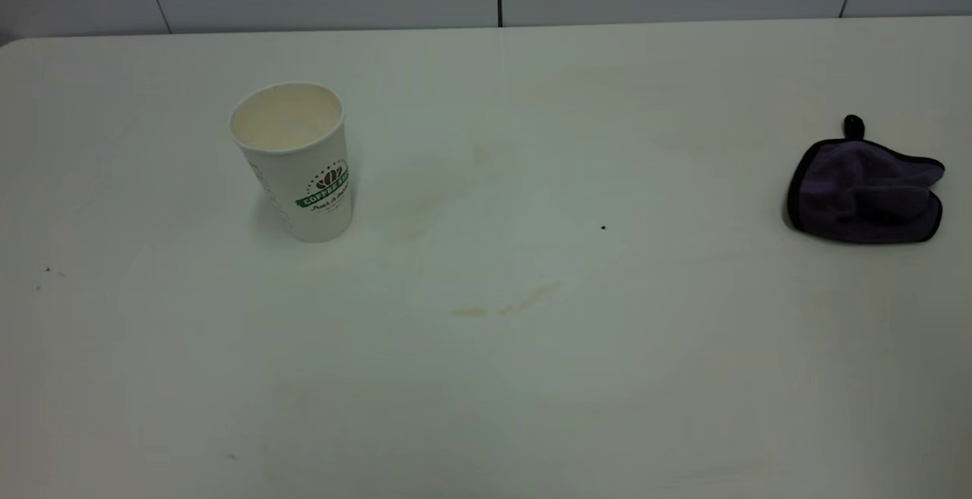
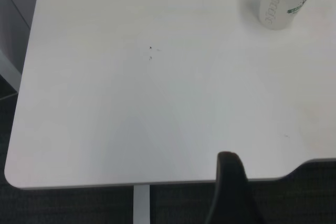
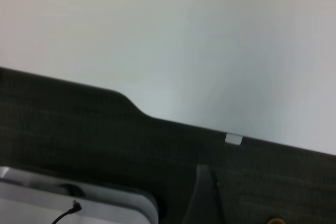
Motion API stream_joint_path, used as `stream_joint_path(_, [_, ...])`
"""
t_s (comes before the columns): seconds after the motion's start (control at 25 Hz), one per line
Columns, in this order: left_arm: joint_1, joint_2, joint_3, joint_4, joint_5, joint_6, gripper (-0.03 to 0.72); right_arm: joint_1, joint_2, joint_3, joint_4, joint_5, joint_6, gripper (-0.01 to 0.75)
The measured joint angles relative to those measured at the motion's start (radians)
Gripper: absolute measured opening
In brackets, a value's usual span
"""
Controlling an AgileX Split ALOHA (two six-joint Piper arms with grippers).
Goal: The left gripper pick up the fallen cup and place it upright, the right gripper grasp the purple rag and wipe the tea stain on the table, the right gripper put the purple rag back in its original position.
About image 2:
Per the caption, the white paper coffee cup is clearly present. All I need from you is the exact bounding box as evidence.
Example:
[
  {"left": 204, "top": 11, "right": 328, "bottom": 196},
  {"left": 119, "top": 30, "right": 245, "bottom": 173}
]
[{"left": 259, "top": 0, "right": 327, "bottom": 31}]

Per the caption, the white metal table leg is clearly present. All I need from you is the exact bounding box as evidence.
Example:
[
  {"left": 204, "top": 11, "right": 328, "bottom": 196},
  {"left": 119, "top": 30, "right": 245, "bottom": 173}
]
[{"left": 132, "top": 184, "right": 151, "bottom": 224}]

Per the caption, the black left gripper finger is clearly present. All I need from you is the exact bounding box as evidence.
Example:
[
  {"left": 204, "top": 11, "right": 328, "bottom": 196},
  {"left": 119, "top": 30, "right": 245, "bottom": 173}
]
[{"left": 203, "top": 151, "right": 266, "bottom": 224}]

